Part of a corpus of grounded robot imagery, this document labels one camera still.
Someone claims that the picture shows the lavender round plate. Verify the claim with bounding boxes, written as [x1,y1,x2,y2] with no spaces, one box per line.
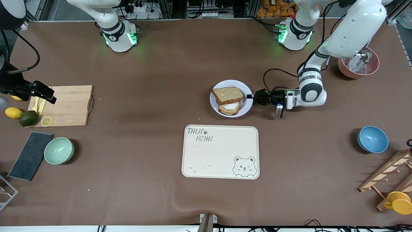
[210,79,254,118]

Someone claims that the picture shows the plain brown bread slice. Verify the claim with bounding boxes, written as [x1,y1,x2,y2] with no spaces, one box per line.
[211,87,244,105]

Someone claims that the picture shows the yellow plastic knife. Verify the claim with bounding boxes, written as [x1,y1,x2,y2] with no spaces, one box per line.
[38,98,49,116]

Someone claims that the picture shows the green avocado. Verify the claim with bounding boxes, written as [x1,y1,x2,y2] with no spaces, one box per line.
[19,110,39,127]

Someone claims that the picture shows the wooden cutting board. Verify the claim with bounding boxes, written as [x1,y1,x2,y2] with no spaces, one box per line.
[28,85,95,128]

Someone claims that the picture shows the bread slice under egg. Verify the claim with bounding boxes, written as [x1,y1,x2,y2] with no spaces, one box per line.
[218,102,241,116]

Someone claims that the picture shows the mint green bowl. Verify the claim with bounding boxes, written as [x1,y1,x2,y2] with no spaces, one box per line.
[44,137,75,165]

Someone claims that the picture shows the dark grey cloth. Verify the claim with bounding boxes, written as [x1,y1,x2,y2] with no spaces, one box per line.
[7,131,53,181]

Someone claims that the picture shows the cream bear print tray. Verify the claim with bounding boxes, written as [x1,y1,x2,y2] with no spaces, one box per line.
[182,125,260,180]

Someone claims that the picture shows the orange snack pile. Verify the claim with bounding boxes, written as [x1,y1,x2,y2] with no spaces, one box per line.
[257,0,298,18]

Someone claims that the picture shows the clear ice cubes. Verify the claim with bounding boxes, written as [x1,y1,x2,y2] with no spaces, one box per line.
[345,57,369,73]

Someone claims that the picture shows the metal scoop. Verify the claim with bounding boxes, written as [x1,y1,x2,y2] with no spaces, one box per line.
[355,47,373,64]

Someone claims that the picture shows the pink bowl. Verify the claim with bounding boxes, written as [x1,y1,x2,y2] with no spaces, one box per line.
[338,47,380,79]

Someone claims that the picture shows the blue bowl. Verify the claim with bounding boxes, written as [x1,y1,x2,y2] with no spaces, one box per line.
[357,126,389,154]

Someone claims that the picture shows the white power strip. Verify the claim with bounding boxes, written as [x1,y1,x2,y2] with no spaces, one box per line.
[124,3,161,20]

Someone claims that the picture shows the wooden drying rack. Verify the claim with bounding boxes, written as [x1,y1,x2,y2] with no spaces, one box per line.
[358,148,412,212]

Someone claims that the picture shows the yellow cup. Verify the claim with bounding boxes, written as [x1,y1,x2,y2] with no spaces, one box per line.
[384,191,412,215]

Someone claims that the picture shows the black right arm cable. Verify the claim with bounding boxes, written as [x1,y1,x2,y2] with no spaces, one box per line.
[0,29,41,75]

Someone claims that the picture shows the metal wire rack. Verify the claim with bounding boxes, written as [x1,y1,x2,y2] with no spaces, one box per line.
[0,174,19,212]

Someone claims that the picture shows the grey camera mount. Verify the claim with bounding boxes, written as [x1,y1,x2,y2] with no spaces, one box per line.
[197,213,218,232]

